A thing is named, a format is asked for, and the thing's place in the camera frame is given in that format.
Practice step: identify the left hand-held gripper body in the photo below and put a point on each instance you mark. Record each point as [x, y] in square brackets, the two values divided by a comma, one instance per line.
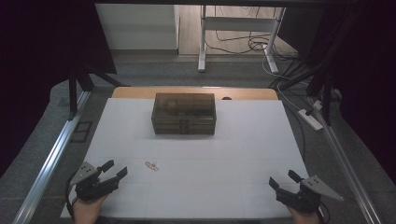
[93, 186]

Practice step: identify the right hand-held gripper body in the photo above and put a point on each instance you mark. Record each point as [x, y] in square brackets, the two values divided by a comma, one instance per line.
[306, 196]

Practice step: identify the white desk frame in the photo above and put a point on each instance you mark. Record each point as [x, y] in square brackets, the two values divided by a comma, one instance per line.
[236, 23]

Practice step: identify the white power strip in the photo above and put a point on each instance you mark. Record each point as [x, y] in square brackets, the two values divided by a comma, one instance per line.
[311, 120]

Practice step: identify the person's left hand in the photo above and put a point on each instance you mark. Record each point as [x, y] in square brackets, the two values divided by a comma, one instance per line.
[88, 211]

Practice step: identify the black plug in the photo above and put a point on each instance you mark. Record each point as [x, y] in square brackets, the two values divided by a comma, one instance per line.
[308, 112]

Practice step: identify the white table mat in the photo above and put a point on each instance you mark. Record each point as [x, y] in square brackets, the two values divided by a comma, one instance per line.
[202, 174]

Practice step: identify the white cabinet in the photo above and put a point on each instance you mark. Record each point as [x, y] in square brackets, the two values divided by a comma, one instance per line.
[137, 28]

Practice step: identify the smoky transparent plastic drawer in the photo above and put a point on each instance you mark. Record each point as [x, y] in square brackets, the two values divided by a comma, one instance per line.
[168, 121]
[168, 131]

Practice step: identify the black metal stand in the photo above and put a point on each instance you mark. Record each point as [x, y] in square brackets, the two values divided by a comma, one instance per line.
[73, 93]
[327, 93]

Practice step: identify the dark curtain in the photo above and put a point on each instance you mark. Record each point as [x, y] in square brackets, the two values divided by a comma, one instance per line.
[37, 62]
[367, 77]

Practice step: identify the person's right hand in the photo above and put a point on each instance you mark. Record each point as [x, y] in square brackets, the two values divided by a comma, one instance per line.
[303, 217]

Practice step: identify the aluminium frame rail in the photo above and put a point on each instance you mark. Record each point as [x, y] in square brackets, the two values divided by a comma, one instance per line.
[342, 161]
[46, 168]

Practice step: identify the smoky transparent jewellery drawer box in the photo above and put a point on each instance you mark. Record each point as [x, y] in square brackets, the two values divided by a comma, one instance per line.
[183, 104]

